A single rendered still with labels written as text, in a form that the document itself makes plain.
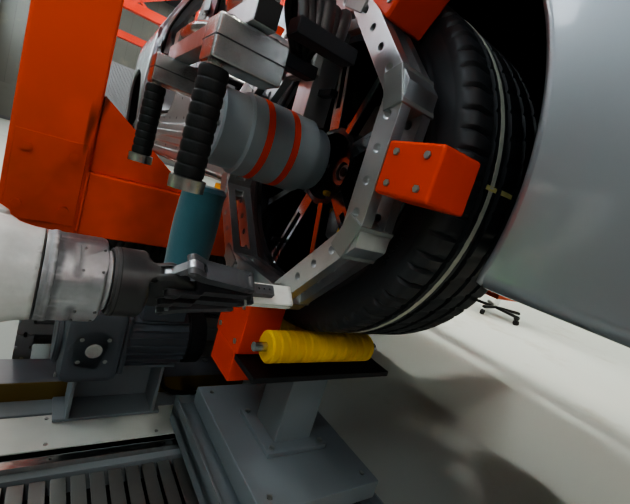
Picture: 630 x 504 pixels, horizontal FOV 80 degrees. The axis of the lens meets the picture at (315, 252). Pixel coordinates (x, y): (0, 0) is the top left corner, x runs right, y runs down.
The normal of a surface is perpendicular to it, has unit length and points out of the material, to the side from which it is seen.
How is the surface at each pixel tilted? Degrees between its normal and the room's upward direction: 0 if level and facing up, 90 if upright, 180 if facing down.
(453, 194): 90
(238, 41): 90
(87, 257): 45
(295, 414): 90
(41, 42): 90
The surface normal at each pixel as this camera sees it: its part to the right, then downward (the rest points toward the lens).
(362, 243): 0.54, 0.29
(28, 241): 0.69, -0.55
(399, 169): -0.79, -0.15
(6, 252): 0.82, -0.29
